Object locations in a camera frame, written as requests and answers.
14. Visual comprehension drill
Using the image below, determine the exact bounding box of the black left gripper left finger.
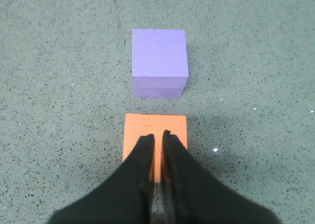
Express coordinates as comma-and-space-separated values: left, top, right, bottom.
48, 134, 155, 224

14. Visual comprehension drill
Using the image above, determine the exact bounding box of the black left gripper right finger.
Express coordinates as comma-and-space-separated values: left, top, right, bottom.
161, 130, 280, 224

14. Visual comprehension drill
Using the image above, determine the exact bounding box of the orange foam cube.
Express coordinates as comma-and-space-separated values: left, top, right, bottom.
123, 113, 188, 183

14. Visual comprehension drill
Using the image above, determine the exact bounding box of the purple foam cube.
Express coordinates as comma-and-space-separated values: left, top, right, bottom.
132, 29, 189, 98

